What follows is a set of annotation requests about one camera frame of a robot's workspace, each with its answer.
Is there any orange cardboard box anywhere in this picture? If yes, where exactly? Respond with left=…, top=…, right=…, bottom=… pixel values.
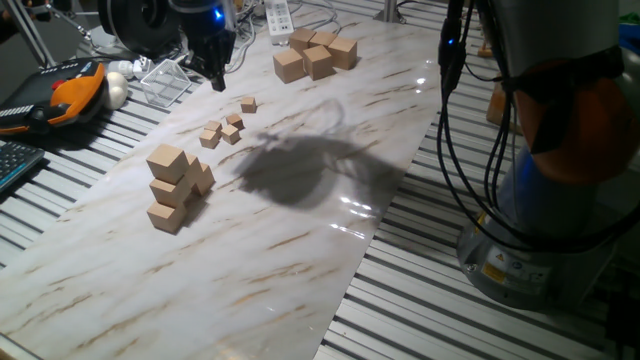
left=485, top=82, right=519, bottom=129

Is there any medium wooden cube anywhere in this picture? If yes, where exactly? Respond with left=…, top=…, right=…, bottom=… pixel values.
left=183, top=153, right=204, bottom=189
left=146, top=200, right=189, bottom=235
left=145, top=143, right=190, bottom=185
left=148, top=177, right=192, bottom=209
left=192, top=162, right=217, bottom=197

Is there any white plug adapter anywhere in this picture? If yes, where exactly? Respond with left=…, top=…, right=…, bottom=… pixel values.
left=107, top=55, right=154, bottom=80

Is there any aluminium upright post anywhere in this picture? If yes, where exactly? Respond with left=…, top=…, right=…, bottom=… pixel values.
left=373, top=0, right=406, bottom=24

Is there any blue bag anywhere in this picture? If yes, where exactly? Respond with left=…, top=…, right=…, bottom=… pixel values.
left=613, top=22, right=640, bottom=51

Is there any clear plastic box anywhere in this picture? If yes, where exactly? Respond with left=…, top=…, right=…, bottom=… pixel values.
left=139, top=58, right=193, bottom=109

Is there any black computer keyboard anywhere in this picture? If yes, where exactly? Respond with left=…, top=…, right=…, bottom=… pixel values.
left=0, top=141, right=46, bottom=194

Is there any large wooden cube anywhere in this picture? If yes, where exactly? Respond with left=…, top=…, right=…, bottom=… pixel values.
left=302, top=44, right=335, bottom=82
left=272, top=47, right=306, bottom=85
left=327, top=35, right=359, bottom=71
left=308, top=30, right=339, bottom=50
left=288, top=27, right=317, bottom=54

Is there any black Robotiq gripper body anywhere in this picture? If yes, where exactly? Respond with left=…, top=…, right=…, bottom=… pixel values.
left=174, top=2, right=237, bottom=64

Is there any black round spool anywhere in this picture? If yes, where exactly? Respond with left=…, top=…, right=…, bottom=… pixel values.
left=97, top=0, right=184, bottom=59

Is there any marble pattern mat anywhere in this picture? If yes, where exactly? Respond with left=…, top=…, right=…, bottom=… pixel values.
left=0, top=19, right=441, bottom=360

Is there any white egg shaped object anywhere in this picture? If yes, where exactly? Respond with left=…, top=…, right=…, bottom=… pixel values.
left=102, top=71, right=130, bottom=111

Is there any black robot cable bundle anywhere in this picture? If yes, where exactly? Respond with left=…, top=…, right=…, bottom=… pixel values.
left=435, top=0, right=551, bottom=251

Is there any orange black teach pendant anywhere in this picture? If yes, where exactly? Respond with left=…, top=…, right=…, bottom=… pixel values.
left=0, top=57, right=109, bottom=136

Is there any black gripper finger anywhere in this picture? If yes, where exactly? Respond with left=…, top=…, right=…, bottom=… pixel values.
left=210, top=60, right=229, bottom=93
left=184, top=49, right=212, bottom=72

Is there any white power strip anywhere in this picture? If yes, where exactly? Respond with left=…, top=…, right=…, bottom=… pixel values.
left=263, top=0, right=295, bottom=46

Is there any aluminium frame profile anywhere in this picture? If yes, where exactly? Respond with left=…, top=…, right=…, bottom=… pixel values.
left=4, top=0, right=56, bottom=69

